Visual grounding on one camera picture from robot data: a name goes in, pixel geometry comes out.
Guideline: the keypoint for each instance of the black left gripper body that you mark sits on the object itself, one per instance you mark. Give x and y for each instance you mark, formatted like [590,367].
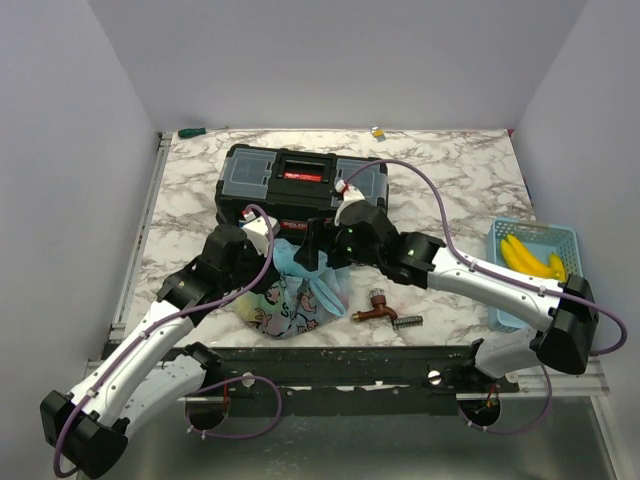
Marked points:
[253,269]

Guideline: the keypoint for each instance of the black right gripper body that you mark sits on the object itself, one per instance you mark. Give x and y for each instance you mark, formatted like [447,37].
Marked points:
[341,249]

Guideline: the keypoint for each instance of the light blue plastic bag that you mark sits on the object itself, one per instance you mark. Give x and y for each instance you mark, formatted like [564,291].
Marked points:
[299,301]

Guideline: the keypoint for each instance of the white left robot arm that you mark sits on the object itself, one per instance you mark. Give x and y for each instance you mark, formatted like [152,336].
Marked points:
[90,426]

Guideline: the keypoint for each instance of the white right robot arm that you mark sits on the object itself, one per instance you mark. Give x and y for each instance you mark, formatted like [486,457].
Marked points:
[560,317]

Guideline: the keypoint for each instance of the yellow fake banana bunch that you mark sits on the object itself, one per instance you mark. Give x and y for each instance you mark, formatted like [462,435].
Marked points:
[520,259]

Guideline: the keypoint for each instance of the brown faucet tap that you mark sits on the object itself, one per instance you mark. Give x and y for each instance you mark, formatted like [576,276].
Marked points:
[379,308]

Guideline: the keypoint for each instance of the black plastic toolbox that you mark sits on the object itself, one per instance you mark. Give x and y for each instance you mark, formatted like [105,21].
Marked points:
[291,186]

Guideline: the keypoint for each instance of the small metal spring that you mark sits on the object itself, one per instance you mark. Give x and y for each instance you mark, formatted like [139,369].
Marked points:
[407,322]

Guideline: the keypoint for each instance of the small yellow blue object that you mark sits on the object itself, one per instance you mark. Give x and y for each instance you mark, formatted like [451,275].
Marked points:
[378,134]

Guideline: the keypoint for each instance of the light blue plastic basket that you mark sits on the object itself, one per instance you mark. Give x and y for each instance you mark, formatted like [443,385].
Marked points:
[538,250]

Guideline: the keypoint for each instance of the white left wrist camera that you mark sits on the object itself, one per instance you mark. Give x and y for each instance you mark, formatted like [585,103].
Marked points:
[255,227]

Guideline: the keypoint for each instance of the green handled screwdriver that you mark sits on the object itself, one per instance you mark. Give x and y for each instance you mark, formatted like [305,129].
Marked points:
[188,133]

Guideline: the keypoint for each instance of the black metal base rail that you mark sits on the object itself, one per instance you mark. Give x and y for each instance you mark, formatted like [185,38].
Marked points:
[352,381]

